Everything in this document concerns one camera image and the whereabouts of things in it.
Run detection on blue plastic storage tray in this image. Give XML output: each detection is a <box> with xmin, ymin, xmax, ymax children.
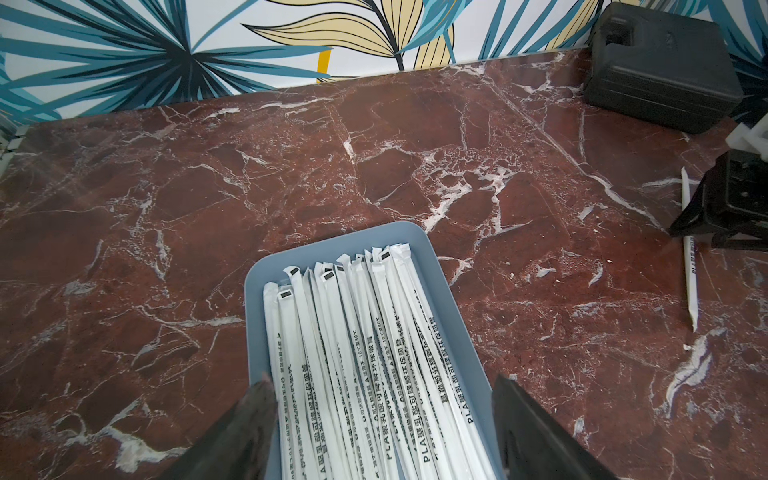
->
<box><xmin>245</xmin><ymin>222</ymin><xmax>503</xmax><ymax>479</ymax></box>

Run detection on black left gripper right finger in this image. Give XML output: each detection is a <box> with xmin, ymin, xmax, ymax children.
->
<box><xmin>492</xmin><ymin>376</ymin><xmax>615</xmax><ymax>480</ymax></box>

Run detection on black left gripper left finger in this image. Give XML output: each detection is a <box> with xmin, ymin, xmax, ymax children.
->
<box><xmin>159</xmin><ymin>375</ymin><xmax>278</xmax><ymax>479</ymax></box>

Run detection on long white wrapped straw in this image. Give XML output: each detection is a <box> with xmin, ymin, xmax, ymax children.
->
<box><xmin>681</xmin><ymin>167</ymin><xmax>699</xmax><ymax>332</ymax></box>

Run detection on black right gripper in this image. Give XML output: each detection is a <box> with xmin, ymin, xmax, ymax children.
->
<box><xmin>668</xmin><ymin>150</ymin><xmax>767</xmax><ymax>252</ymax></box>

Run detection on white wrapped straw in tray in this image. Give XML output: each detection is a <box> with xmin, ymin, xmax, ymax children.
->
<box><xmin>382</xmin><ymin>244</ymin><xmax>495</xmax><ymax>479</ymax></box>

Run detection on black box with antenna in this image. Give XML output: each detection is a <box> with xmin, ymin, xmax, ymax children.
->
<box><xmin>583</xmin><ymin>2</ymin><xmax>743</xmax><ymax>134</ymax></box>

